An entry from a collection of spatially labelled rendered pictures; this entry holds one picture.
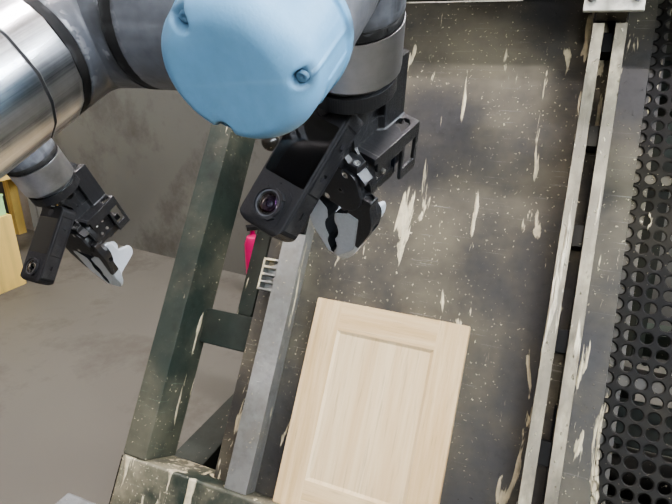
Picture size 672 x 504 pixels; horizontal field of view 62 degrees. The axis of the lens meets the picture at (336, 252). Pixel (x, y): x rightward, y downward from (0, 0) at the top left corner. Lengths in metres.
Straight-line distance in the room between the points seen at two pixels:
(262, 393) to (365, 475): 0.26
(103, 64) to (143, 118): 4.32
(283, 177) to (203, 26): 0.20
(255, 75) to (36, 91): 0.10
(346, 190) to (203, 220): 0.85
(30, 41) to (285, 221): 0.20
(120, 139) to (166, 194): 0.59
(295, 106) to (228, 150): 1.08
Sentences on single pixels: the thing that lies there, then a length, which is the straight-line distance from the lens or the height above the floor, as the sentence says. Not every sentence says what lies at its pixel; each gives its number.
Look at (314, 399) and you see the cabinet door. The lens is 1.14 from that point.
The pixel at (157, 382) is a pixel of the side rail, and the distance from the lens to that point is 1.28.
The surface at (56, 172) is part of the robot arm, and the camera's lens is 0.85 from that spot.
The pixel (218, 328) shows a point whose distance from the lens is 1.31.
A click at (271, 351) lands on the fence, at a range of 1.16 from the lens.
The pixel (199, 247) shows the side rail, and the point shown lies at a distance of 1.27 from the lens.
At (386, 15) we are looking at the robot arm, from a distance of 0.37.
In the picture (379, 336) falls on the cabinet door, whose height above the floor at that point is 1.19.
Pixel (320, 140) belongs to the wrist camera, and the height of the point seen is 1.67.
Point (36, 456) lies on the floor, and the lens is 2.93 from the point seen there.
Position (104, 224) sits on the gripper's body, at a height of 1.47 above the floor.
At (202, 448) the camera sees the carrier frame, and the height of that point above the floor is 0.79.
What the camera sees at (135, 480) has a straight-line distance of 1.32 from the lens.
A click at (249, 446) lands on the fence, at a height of 0.98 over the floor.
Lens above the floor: 1.74
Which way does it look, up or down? 21 degrees down
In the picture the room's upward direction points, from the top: straight up
